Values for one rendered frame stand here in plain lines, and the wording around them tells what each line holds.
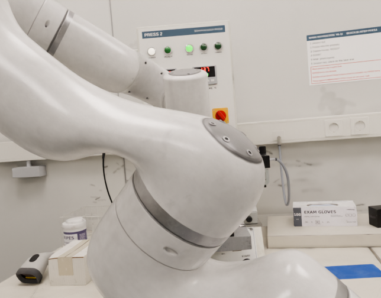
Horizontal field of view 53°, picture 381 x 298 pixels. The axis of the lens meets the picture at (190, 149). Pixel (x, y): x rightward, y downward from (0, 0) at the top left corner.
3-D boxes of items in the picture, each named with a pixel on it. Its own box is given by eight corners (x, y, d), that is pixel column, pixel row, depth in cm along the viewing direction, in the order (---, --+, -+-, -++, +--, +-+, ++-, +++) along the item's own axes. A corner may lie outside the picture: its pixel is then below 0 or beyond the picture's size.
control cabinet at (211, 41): (154, 201, 149) (140, 36, 146) (238, 194, 149) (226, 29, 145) (149, 210, 132) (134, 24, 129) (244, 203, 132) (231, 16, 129)
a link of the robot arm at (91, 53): (47, 49, 73) (176, 119, 86) (41, 62, 59) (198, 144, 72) (68, 7, 71) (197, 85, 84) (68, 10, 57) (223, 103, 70)
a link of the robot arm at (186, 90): (164, 132, 79) (175, 148, 71) (157, 69, 74) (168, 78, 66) (202, 126, 81) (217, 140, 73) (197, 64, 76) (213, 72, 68)
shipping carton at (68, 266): (76, 264, 136) (74, 239, 136) (110, 264, 134) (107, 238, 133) (47, 285, 118) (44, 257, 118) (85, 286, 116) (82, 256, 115)
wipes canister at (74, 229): (73, 253, 148) (69, 216, 148) (93, 253, 147) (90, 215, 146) (61, 262, 140) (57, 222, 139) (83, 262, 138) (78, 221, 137)
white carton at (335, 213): (294, 219, 158) (293, 201, 158) (353, 218, 152) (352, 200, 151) (293, 226, 146) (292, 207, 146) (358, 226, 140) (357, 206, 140)
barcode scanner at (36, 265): (50, 263, 139) (48, 242, 139) (70, 263, 138) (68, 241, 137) (14, 287, 120) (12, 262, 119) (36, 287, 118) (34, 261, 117)
